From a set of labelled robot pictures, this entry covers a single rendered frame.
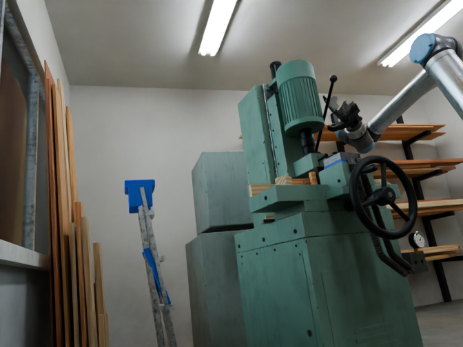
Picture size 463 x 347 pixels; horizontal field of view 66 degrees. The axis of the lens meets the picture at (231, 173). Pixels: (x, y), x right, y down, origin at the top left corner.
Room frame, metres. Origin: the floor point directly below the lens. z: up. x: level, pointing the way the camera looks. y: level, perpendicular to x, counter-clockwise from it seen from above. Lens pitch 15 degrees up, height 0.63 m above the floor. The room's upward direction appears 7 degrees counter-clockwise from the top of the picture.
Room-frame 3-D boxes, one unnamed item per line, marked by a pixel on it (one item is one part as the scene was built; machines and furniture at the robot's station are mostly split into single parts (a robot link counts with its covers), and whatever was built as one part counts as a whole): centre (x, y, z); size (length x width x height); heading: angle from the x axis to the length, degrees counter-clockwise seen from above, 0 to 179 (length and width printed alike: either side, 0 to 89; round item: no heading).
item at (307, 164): (1.50, -0.34, 1.03); 0.14 x 0.07 x 0.09; 26
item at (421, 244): (1.41, -0.68, 0.65); 0.06 x 0.04 x 0.08; 116
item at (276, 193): (1.39, -0.39, 0.87); 0.61 x 0.30 x 0.06; 116
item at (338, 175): (1.31, -0.43, 0.91); 0.15 x 0.14 x 0.09; 116
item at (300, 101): (1.49, -0.35, 1.35); 0.18 x 0.18 x 0.31
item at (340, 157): (1.31, -0.43, 0.99); 0.13 x 0.11 x 0.06; 116
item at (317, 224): (1.60, -0.30, 0.76); 0.57 x 0.45 x 0.09; 26
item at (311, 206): (1.43, -0.38, 0.82); 0.40 x 0.21 x 0.04; 116
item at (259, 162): (1.75, -0.22, 1.16); 0.22 x 0.22 x 0.72; 26
